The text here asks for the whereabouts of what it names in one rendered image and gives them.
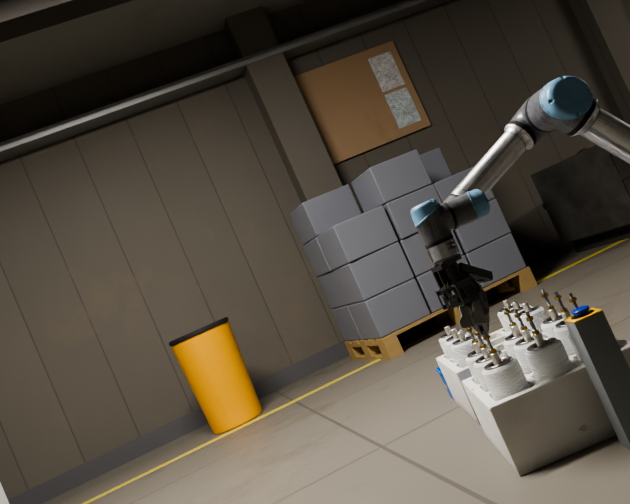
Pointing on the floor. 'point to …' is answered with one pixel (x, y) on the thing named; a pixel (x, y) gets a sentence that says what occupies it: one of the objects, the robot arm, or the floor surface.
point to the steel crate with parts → (593, 197)
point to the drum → (217, 375)
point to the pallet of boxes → (372, 264)
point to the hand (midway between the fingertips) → (484, 328)
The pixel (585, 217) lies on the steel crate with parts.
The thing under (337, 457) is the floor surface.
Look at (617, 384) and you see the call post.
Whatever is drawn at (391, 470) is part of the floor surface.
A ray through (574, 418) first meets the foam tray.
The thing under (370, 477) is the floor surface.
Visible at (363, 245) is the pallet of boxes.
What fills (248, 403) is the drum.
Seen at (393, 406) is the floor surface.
